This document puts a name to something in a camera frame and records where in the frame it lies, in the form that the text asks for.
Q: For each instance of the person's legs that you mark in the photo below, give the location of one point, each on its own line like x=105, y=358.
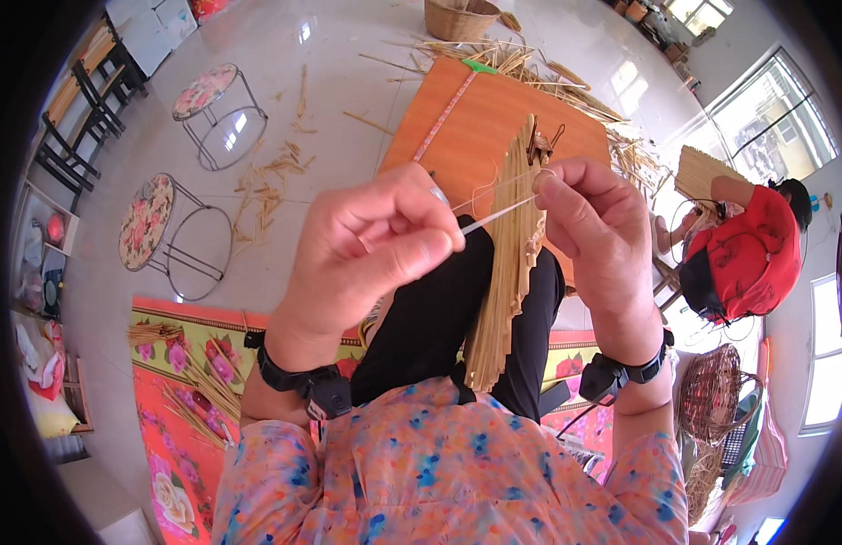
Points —
x=427, y=320

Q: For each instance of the scattered straw pieces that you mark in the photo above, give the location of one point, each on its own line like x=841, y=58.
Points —
x=271, y=184

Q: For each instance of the small floral round stool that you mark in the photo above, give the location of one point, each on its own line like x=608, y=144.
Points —
x=206, y=92

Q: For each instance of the woven straw mat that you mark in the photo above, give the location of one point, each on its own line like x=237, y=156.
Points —
x=502, y=286

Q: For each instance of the large floral round stool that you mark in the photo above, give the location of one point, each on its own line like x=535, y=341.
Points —
x=146, y=221

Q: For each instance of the pink measuring tape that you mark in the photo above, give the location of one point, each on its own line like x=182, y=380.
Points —
x=444, y=116

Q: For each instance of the floral floor mat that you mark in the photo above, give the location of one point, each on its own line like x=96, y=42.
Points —
x=175, y=422

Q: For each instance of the wooden bench with black frame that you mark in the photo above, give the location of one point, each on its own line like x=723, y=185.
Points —
x=87, y=102

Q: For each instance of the bundles of straw stalks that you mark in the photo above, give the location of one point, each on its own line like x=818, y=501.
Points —
x=210, y=392

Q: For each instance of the black wrist band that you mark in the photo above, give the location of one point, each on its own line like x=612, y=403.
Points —
x=305, y=381
x=611, y=378

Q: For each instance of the narrow window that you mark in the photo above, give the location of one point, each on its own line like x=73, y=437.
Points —
x=828, y=354

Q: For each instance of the heap of loose straw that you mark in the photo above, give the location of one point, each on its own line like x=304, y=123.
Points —
x=584, y=95

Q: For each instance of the black plastic crate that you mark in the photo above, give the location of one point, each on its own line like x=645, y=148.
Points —
x=734, y=446

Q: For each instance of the person's right hand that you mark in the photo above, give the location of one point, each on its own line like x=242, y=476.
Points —
x=611, y=259

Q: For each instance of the woven straw basket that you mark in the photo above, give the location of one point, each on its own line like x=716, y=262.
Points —
x=458, y=20

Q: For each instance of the orange wooden board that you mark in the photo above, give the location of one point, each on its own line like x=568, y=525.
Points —
x=489, y=116

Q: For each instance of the white shelf with goods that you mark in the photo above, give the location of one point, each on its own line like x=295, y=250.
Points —
x=43, y=259

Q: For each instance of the striped pink bag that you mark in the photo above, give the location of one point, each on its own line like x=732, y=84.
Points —
x=764, y=456

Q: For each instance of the dark wicker basket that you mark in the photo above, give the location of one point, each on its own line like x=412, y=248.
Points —
x=710, y=395

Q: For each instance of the thin pale thread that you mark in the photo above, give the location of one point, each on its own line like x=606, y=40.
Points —
x=492, y=191

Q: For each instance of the white sewing needle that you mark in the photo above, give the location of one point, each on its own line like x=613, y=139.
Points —
x=495, y=216

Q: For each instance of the person's body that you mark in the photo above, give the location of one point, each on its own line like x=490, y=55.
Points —
x=448, y=477

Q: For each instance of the person's left hand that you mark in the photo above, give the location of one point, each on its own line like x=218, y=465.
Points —
x=346, y=252

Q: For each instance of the large window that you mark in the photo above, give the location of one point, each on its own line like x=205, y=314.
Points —
x=775, y=116

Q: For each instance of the white cabinet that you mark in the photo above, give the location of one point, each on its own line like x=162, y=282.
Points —
x=152, y=31

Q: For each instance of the small straw mat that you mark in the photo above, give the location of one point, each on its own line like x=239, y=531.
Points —
x=703, y=174

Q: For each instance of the heap of bags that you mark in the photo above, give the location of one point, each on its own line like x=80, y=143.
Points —
x=43, y=381

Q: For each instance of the cluttered shelf with cartons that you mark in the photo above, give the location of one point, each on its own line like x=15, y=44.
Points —
x=666, y=31

